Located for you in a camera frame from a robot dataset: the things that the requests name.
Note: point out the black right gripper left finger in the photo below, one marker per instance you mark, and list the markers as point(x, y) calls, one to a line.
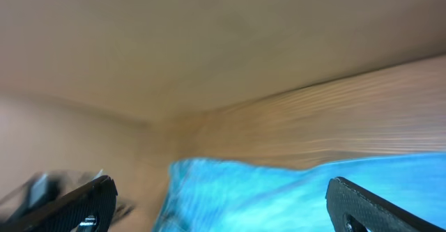
point(96, 198)

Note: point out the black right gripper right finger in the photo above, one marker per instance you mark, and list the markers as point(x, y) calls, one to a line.
point(354, 209)

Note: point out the light blue denim jeans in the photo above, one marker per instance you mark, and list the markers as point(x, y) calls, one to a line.
point(220, 195)

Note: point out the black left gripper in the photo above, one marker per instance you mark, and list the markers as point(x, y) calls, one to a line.
point(50, 186)

